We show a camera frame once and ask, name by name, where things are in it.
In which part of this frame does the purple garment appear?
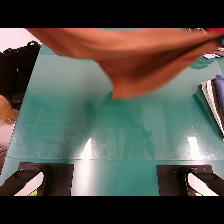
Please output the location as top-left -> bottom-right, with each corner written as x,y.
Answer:
211,74 -> 224,111

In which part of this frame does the red garment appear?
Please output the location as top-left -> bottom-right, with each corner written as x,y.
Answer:
205,28 -> 224,37

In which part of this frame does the heap of clothes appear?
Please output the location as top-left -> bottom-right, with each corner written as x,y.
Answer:
0,40 -> 42,125

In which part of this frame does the orange-brown shirt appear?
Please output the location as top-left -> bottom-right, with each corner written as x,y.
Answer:
25,28 -> 224,101

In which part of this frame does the striped garment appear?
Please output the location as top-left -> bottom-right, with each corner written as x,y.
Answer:
194,79 -> 224,138

